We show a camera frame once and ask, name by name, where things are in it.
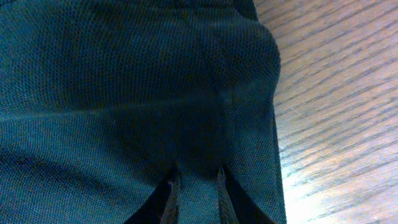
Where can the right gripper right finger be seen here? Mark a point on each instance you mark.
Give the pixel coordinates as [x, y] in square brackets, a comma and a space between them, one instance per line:
[234, 204]

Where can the black t-shirt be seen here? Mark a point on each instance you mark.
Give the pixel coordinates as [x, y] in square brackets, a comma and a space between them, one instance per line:
[100, 99]

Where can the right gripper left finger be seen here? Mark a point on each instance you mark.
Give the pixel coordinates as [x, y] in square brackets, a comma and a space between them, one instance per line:
[162, 207]

